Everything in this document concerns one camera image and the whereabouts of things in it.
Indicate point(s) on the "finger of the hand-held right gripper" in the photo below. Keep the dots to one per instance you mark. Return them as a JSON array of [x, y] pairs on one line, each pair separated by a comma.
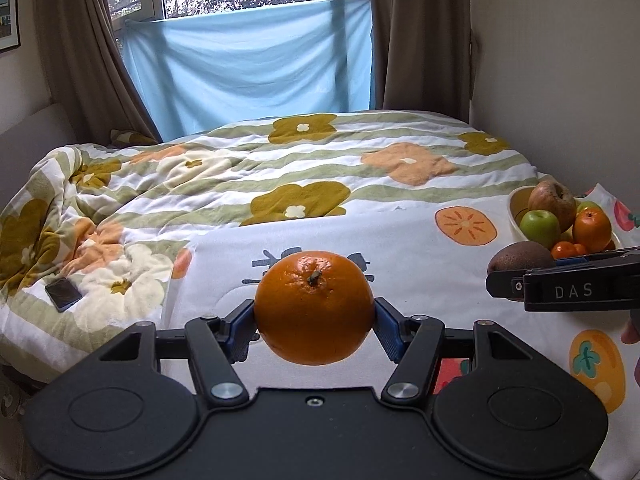
[[505, 285], [600, 257]]

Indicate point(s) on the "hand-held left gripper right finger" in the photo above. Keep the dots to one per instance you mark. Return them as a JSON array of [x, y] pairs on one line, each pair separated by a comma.
[[389, 327]]

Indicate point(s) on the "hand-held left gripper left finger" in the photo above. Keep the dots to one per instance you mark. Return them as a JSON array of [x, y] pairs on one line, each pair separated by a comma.
[[242, 330]]

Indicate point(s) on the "small mandarin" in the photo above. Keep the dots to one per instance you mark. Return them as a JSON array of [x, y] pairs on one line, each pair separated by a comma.
[[581, 250], [563, 251]]

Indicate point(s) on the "large orange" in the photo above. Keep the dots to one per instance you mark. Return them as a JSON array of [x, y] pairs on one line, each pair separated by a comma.
[[592, 230], [315, 307]]

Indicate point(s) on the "brown kiwi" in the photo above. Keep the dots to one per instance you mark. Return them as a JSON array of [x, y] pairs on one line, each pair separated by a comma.
[[520, 257]]

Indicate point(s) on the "green apple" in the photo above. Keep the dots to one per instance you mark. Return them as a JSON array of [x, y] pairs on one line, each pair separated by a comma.
[[590, 207], [540, 229]]

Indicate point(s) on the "yellow and white bowl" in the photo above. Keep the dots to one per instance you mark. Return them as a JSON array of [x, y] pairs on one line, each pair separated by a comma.
[[517, 205]]

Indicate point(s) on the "person's right hand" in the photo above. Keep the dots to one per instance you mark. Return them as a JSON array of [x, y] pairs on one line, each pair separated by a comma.
[[632, 330]]

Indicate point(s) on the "wrinkled brown apple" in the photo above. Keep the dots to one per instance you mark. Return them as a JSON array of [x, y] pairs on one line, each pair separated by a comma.
[[552, 202]]

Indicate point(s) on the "white fruit-print cloth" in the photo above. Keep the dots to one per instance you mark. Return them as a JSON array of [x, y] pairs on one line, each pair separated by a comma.
[[425, 260]]

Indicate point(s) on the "floral striped blanket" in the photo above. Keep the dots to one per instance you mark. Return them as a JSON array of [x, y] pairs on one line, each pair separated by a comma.
[[240, 170]]

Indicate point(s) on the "black smartphone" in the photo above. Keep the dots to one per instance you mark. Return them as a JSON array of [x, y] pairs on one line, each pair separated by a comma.
[[63, 294]]

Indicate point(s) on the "yellow floral pillow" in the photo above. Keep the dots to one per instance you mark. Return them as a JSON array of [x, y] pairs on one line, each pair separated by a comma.
[[132, 137]]

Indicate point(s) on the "brown curtain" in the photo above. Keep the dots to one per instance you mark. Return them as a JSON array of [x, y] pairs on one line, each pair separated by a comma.
[[425, 35], [80, 50]]

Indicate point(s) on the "light blue hanging cloth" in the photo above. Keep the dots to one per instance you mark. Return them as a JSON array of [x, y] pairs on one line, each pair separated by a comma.
[[250, 65]]

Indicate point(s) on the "grey padded headboard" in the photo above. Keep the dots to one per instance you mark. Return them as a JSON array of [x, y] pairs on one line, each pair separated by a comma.
[[30, 145]]

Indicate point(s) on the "framed wall picture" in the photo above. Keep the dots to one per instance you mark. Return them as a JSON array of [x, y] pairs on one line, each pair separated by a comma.
[[7, 10]]

